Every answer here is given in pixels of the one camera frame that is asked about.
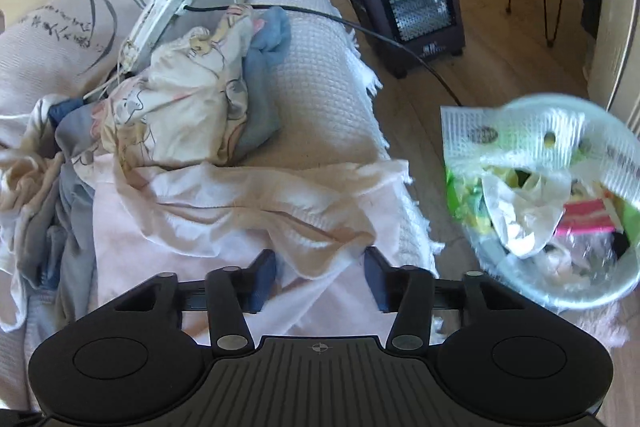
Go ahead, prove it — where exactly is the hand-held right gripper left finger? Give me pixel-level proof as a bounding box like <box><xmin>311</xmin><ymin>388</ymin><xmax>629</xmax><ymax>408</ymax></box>
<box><xmin>90</xmin><ymin>251</ymin><xmax>277</xmax><ymax>355</ymax></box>

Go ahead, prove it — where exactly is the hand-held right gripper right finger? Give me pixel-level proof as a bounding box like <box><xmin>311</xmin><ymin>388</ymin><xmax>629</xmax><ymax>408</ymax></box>
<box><xmin>365</xmin><ymin>247</ymin><xmax>551</xmax><ymax>353</ymax></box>

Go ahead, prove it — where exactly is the pale pink garment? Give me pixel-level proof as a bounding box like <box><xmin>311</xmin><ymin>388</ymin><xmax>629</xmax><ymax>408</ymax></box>
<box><xmin>92</xmin><ymin>152</ymin><xmax>441</xmax><ymax>348</ymax></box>

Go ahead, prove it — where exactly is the cartoon printed garment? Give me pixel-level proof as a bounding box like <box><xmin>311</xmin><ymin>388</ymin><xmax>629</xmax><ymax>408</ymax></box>
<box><xmin>55</xmin><ymin>4</ymin><xmax>268</xmax><ymax>168</ymax></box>

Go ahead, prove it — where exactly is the light blue sweatshirt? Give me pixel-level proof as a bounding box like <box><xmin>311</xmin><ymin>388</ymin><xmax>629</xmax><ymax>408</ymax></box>
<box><xmin>15</xmin><ymin>117</ymin><xmax>101</xmax><ymax>308</ymax></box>

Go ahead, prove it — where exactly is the blue fleece garment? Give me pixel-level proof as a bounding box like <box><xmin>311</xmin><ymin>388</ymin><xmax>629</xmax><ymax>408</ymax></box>
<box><xmin>230</xmin><ymin>4</ymin><xmax>293</xmax><ymax>162</ymax></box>

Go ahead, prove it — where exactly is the clear trash bin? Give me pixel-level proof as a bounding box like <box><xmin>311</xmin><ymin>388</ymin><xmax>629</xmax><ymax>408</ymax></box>
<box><xmin>467</xmin><ymin>92</ymin><xmax>640</xmax><ymax>314</ymax></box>

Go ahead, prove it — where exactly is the dark blue garment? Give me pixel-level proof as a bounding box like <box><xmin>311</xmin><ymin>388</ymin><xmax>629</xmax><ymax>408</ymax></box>
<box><xmin>49</xmin><ymin>98</ymin><xmax>87</xmax><ymax>125</ymax></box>

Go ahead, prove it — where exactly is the cream white garment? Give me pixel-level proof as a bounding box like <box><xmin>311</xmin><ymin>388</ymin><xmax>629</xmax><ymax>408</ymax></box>
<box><xmin>0</xmin><ymin>97</ymin><xmax>68</xmax><ymax>333</ymax></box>

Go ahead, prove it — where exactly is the white power strip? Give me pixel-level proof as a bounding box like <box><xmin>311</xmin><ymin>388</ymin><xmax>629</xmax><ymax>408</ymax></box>
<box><xmin>117</xmin><ymin>0</ymin><xmax>195</xmax><ymax>75</ymax></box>

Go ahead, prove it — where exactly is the grey printed cushion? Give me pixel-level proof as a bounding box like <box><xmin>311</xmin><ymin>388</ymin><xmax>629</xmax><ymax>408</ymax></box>
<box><xmin>0</xmin><ymin>0</ymin><xmax>168</xmax><ymax>108</ymax></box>

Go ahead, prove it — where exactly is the black cable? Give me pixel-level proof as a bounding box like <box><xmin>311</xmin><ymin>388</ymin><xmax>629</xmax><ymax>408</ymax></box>
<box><xmin>182</xmin><ymin>0</ymin><xmax>463</xmax><ymax>108</ymax></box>

